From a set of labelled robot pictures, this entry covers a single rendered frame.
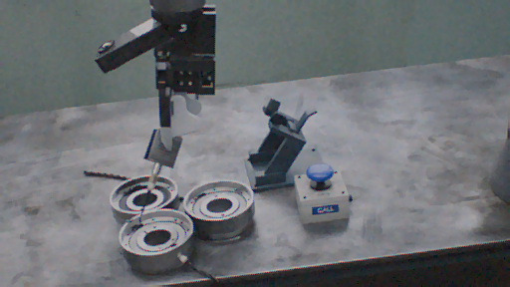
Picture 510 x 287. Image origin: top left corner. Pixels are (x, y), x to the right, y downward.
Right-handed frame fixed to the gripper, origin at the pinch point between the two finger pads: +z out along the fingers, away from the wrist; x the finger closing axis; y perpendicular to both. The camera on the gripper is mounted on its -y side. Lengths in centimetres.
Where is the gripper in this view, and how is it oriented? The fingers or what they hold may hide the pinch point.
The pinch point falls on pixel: (164, 137)
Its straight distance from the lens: 102.9
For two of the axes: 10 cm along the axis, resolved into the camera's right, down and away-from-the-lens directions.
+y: 10.0, 0.0, 0.8
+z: -0.4, 8.7, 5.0
